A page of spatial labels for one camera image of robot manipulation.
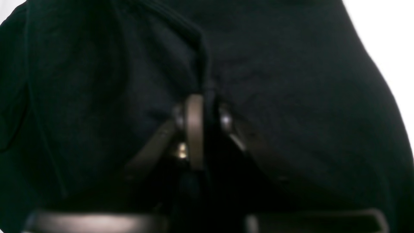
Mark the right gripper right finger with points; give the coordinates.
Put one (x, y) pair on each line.
(314, 210)

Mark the black printed T-shirt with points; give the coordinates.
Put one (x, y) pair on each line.
(86, 83)

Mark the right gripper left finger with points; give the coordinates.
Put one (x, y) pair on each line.
(157, 191)

